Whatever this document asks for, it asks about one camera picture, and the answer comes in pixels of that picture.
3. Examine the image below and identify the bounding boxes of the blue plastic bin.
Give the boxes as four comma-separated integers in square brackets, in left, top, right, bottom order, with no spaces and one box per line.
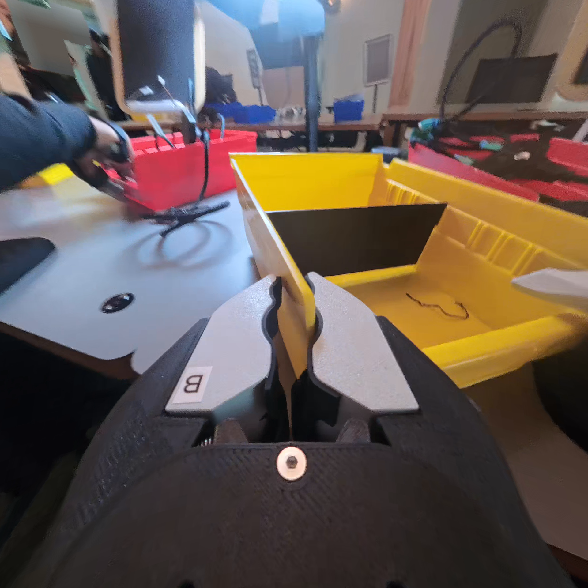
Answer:
[333,98,366,123]
[207,102,277,126]

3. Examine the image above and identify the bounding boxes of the black pad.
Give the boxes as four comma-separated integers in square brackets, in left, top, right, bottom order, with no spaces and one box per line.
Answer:
[0,237,56,295]

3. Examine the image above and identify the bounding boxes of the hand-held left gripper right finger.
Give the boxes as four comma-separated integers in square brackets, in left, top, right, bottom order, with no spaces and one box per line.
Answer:
[304,271,420,415]

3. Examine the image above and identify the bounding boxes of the grey framed wall board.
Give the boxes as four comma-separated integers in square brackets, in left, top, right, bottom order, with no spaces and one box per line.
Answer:
[364,34,394,88]

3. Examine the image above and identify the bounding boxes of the thin dark string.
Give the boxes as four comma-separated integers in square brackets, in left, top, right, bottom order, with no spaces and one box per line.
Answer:
[405,292,469,320]

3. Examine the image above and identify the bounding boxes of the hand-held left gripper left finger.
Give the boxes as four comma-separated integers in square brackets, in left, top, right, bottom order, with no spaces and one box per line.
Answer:
[164,275,282,419]

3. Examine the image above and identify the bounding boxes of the black hdmi switch box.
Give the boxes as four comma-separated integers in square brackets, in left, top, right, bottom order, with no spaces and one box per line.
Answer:
[140,200,230,238]

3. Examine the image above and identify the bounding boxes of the round table grommet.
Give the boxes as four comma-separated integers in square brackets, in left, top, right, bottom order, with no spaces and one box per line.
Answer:
[100,292,136,315]

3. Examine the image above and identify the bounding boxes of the black bin divider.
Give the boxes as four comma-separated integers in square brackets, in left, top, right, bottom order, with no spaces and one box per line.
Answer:
[266,203,447,277]

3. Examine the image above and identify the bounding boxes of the red plastic bin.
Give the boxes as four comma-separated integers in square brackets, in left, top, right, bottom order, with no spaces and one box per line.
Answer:
[408,132,588,217]
[106,130,258,212]

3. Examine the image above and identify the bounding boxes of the yellow plastic bin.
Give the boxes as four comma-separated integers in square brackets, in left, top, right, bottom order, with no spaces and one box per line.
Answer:
[20,163,75,189]
[229,152,588,390]

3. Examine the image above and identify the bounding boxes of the black monitor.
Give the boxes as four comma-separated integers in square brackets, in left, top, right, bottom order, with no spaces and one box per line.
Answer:
[465,53,559,105]

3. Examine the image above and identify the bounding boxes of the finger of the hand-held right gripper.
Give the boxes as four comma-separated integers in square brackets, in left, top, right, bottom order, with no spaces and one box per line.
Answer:
[511,268,588,314]

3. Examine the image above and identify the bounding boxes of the another person's forearm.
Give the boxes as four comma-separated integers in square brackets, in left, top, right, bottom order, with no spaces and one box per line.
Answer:
[0,93,98,191]

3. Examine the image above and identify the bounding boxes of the black light stand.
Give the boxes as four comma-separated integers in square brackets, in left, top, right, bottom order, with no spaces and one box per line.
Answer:
[301,34,323,153]

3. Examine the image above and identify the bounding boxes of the braided hdmi cable green plugs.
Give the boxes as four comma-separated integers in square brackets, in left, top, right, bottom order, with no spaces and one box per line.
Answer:
[197,131,212,205]

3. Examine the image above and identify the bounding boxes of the black cable loop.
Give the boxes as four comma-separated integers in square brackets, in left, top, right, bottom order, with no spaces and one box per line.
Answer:
[439,21,523,121]

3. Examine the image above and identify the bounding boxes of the black panel white rim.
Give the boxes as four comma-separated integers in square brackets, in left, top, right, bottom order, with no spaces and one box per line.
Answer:
[112,0,206,116]

